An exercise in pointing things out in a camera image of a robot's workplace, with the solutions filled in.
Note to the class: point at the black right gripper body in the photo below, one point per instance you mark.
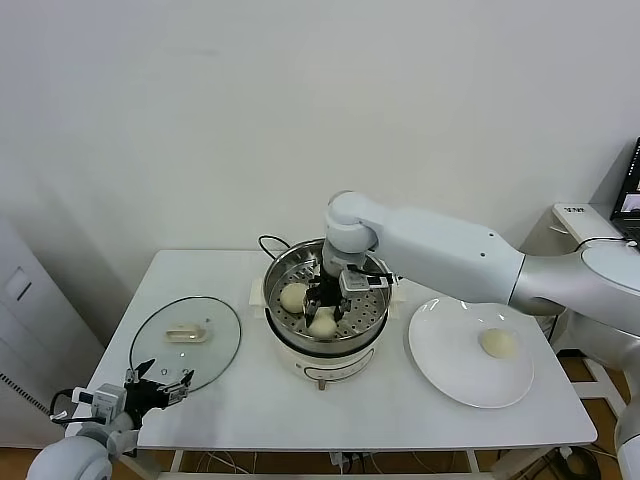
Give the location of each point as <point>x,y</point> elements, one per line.
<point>327,292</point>

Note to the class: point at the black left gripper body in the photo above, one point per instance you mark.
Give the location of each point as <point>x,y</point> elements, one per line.
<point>142,401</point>

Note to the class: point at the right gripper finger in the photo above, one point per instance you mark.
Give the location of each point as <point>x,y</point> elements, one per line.
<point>311,310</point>
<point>341,308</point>

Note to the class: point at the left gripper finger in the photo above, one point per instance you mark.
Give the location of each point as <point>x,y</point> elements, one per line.
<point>141,368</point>
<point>180,387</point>

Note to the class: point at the white steamed baozi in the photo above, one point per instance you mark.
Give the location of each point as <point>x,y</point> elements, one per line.
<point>291,298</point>
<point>324,328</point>
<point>497,343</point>

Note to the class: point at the glass pot lid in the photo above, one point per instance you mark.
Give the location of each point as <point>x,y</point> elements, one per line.
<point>220,340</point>

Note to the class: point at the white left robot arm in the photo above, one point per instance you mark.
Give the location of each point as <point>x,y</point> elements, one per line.
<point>70,457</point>

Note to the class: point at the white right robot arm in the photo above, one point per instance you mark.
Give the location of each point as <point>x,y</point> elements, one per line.
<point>450,250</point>

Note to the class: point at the steel steamer basket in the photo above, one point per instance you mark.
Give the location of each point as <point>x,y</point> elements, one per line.
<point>365,310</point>

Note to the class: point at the cream electric cooker base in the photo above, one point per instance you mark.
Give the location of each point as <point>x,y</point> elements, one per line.
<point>325,362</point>

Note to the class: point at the grey metal cabinet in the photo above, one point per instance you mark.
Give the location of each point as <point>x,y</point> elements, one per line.
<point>30,325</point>

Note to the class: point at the white round plate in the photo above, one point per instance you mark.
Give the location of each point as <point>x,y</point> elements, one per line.
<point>450,360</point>

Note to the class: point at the black laptop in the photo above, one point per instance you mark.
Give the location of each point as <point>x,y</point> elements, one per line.
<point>629,190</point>

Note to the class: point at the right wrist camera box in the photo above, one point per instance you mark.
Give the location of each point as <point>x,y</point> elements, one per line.
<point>356,282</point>

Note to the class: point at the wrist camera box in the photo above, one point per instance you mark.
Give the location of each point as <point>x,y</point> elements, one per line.
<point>356,282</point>
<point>107,401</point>

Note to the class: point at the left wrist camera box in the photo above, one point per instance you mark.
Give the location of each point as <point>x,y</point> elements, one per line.
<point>107,401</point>

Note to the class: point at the white table frame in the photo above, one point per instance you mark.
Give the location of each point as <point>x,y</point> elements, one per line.
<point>176,462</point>

